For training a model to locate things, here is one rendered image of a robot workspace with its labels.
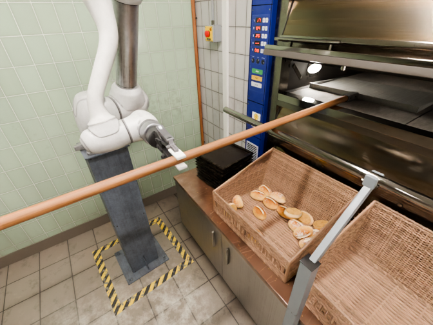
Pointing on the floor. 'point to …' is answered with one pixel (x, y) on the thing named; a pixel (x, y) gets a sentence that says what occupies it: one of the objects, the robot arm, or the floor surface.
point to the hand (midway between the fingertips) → (178, 158)
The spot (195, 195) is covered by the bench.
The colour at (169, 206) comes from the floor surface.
